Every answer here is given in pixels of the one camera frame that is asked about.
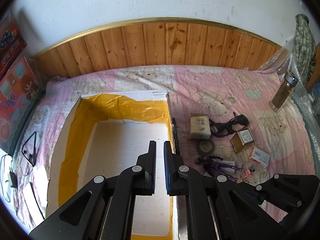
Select black adapter with cable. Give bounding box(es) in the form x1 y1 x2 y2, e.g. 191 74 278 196
0 155 19 215

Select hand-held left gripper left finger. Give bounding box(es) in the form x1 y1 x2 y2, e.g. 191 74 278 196
29 141 157 240

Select black marker pen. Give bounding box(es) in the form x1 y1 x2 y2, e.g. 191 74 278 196
172 117 181 155

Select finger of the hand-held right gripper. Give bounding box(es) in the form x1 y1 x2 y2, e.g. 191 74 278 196
239 173 313 214

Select red toy box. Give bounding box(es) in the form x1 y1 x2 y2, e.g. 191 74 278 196
0 17 27 73

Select black earphones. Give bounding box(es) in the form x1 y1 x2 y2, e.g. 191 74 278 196
21 131 38 167

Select gold tin box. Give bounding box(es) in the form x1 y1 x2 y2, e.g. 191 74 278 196
230 128 255 154

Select dark tape roll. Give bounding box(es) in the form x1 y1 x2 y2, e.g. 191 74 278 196
196 139 216 155

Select purple toy figure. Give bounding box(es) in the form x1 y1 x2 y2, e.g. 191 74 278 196
196 156 244 183

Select glass bottle with metal lid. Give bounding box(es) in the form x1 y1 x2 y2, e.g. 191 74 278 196
269 71 298 112

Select small cream box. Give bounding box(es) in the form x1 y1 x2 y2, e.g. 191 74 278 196
189 114 212 140

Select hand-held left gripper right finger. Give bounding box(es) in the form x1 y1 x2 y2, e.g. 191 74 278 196
164 141 288 240

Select pink cartoon toy box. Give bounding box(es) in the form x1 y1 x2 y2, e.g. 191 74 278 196
0 56 42 153

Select white flat object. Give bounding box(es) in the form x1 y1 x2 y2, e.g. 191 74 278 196
22 182 47 218

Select black cable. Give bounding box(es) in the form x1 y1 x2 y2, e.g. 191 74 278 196
209 112 250 138

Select cardboard box with yellow lining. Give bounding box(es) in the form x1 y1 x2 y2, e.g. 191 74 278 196
46 91 181 240

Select small red and white box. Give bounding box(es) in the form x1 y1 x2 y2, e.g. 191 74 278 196
249 147 271 167

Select pink printed bear blanket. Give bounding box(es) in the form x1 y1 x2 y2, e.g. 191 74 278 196
15 65 316 233

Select camouflage cloth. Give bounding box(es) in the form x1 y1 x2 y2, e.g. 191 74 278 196
294 14 317 75

